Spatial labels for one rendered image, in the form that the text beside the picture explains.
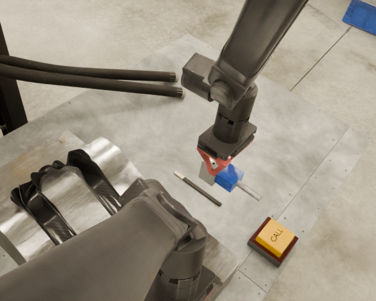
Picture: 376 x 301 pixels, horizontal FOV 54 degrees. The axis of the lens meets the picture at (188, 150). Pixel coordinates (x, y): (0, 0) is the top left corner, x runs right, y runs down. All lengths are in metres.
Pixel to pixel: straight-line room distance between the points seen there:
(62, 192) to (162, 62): 0.64
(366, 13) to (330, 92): 1.04
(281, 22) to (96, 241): 0.28
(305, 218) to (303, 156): 0.19
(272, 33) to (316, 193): 0.62
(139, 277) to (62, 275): 0.07
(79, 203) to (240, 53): 0.41
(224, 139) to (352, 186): 1.60
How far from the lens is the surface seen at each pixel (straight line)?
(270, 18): 0.41
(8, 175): 0.86
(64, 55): 2.64
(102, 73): 1.07
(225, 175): 0.74
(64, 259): 0.18
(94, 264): 0.19
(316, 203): 0.96
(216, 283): 0.71
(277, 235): 0.83
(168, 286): 0.48
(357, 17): 3.62
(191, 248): 0.43
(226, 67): 0.51
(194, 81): 0.63
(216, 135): 0.66
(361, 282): 1.91
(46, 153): 0.88
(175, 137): 0.98
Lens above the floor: 1.52
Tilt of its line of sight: 48 degrees down
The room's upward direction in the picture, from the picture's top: 11 degrees clockwise
